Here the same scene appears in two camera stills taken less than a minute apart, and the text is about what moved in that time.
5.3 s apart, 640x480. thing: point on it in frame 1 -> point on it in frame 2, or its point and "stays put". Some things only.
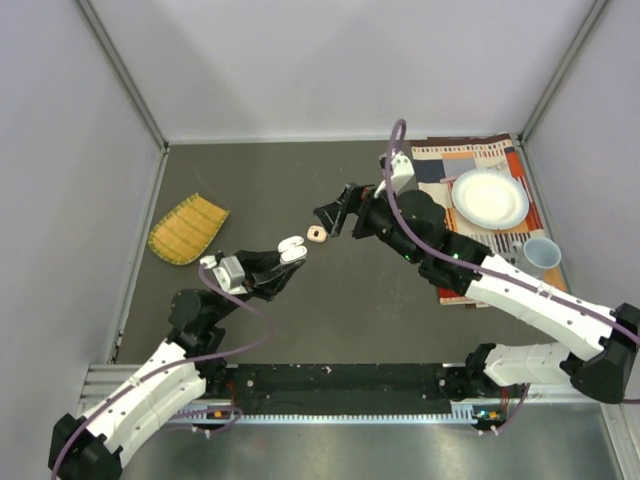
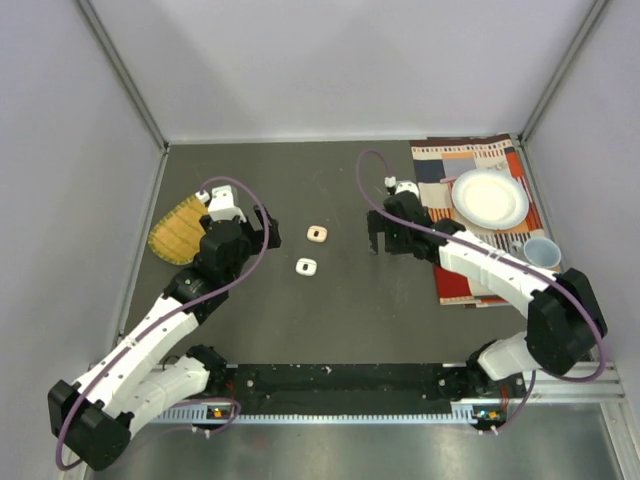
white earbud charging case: (291, 248) -> (306, 266)
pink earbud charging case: (316, 233) stays put
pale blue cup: (540, 254) stays put
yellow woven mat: (187, 232) stays put
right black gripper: (361, 202) -> (379, 222)
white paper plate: (490, 199) stays put
